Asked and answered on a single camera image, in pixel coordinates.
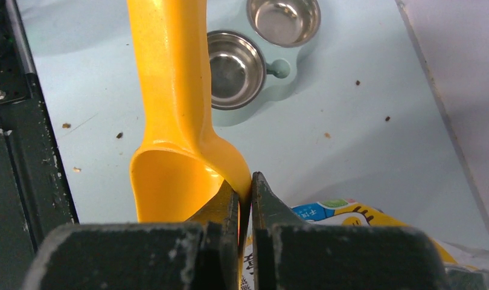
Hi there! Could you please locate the pet food bag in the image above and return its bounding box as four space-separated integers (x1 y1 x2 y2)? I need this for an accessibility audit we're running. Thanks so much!
238 192 489 289

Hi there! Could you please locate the near steel bowl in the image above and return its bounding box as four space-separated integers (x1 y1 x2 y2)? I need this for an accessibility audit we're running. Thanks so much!
207 30 266 111

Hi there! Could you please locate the far steel bowl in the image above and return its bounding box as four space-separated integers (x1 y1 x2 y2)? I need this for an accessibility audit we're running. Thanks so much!
245 0 321 48

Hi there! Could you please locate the yellow plastic scoop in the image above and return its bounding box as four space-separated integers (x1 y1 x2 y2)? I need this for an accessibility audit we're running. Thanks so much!
127 1 252 247

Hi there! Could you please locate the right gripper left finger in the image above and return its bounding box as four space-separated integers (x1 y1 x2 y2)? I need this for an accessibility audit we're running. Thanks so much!
22 182 239 289

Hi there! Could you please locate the steel bowl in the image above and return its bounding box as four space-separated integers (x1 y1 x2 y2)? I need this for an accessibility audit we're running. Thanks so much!
207 30 266 111
245 0 321 48

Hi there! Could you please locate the mint double bowl stand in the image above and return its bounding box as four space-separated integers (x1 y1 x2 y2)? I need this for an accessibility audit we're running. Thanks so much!
207 1 322 127

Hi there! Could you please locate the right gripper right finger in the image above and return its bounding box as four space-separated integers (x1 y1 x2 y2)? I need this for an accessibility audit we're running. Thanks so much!
251 172 450 289

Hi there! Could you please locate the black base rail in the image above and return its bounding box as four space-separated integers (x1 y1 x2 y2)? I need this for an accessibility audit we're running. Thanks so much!
0 1 78 289

